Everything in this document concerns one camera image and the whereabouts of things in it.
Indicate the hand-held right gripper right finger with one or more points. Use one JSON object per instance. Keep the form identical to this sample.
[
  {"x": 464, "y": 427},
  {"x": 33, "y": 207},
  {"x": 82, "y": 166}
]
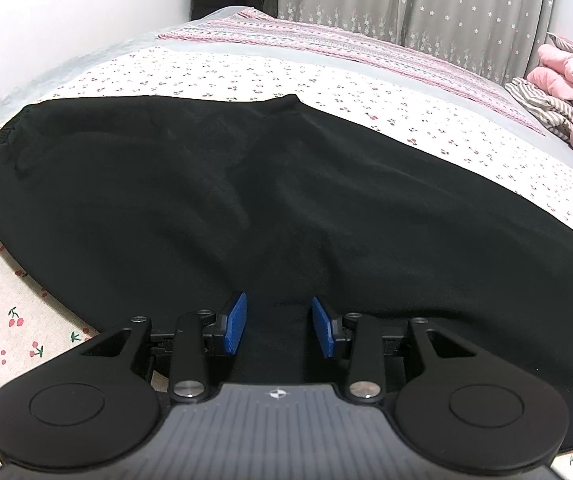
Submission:
[{"x": 322, "y": 329}]

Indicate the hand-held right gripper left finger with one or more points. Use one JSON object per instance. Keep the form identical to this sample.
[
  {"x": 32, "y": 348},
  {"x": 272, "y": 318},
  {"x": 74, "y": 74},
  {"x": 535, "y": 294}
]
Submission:
[{"x": 236, "y": 324}]

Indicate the black pants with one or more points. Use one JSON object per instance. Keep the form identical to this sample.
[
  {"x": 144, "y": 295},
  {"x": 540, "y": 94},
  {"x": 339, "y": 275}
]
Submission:
[{"x": 266, "y": 185}]

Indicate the light grey bed sheet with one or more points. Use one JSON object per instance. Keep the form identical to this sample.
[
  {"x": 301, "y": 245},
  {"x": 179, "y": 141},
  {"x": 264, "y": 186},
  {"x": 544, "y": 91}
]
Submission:
[{"x": 91, "y": 57}]

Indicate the cherry print bed sheet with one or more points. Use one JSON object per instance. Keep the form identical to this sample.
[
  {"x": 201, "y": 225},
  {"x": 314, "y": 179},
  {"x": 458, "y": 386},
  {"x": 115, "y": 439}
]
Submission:
[{"x": 31, "y": 310}]

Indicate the pink striped blanket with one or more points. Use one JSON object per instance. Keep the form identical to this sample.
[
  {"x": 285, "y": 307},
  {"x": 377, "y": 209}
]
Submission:
[{"x": 316, "y": 35}]

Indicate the striped garment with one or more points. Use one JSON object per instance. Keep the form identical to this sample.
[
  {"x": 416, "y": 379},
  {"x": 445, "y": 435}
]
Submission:
[{"x": 536, "y": 102}]

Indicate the grey star print curtain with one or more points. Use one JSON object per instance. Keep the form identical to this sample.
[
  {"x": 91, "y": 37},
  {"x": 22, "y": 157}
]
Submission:
[{"x": 416, "y": 5}]

